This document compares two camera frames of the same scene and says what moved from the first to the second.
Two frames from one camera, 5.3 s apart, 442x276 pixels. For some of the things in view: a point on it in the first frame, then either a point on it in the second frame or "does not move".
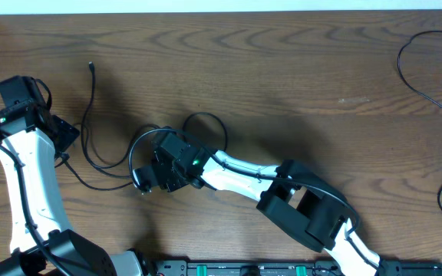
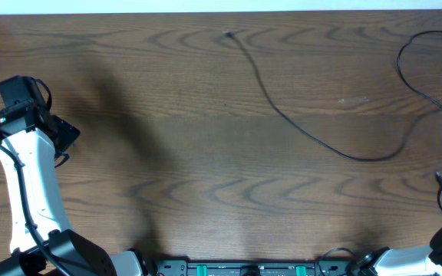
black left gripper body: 64,132 does not move
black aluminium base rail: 291,267 does not move
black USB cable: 83,151 -> 321,142
